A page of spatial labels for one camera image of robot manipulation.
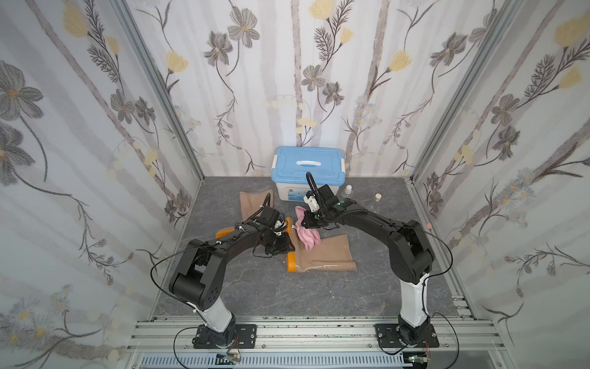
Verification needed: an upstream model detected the pink cleaning cloth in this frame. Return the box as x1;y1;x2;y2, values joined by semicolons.
295;206;321;251

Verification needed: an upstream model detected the tan rubber boot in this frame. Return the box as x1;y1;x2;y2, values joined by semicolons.
216;189;274;244
287;218;356;273

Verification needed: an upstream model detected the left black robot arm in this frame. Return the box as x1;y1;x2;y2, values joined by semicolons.
153;218;294;349

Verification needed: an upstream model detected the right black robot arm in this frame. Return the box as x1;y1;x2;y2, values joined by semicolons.
302;184;439;347

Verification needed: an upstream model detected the left clear glass flask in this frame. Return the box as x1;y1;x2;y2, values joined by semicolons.
340;184;353;199

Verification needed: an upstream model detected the blue lid storage box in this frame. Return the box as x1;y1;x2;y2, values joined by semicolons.
270;146;347;204

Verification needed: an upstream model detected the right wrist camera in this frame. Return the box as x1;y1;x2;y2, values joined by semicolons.
304;195;320;213

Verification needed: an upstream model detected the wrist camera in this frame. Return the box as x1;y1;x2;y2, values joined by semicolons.
258;206;287;232
304;195;320;213

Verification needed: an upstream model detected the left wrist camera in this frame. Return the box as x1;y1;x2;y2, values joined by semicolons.
258;206;287;232

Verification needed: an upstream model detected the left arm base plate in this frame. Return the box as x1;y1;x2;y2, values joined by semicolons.
192;324;258;349

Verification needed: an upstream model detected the aluminium rail frame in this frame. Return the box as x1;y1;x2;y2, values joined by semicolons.
122;317;515;368

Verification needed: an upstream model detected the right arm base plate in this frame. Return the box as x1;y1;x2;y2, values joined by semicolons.
374;321;439;349

